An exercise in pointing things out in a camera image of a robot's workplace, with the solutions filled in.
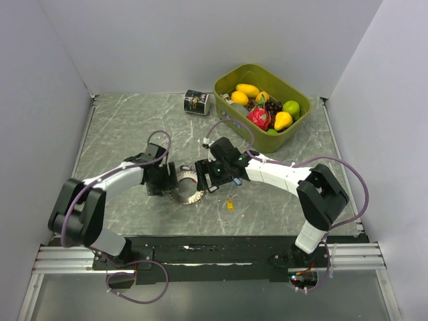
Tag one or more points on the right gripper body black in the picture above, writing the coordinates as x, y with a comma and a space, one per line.
217, 170

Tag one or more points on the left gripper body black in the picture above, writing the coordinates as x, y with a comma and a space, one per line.
162, 180

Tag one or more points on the round metal key ring disc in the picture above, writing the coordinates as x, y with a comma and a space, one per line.
186, 193

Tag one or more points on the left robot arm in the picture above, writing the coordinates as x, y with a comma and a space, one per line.
78, 214

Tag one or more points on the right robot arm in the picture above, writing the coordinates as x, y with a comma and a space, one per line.
322, 198

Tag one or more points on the blue tag loose key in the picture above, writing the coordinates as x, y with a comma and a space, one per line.
237, 182

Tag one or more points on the black tag key lower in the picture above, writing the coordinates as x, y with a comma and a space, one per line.
212, 189

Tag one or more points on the yellow tag key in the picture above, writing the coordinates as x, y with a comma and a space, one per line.
230, 203

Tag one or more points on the red dragon fruit toy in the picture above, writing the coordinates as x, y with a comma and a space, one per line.
259, 117

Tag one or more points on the yellow lemon toy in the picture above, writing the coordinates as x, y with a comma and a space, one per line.
240, 98

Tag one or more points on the black printed paper cup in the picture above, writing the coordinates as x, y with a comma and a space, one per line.
196, 102

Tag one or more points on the yellow pear toy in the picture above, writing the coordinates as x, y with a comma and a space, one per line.
283, 120

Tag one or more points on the dark grapes toy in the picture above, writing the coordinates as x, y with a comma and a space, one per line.
271, 106

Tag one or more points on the yellow mango toy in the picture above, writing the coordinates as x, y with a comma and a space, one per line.
249, 90

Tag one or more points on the orange fruit toy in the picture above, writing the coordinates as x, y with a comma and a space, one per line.
262, 97

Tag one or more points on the green apple toy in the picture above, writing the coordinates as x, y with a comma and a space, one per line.
293, 108

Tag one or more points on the green plastic bin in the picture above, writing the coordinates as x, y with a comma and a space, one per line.
265, 141

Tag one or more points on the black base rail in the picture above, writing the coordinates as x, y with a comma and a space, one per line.
155, 259

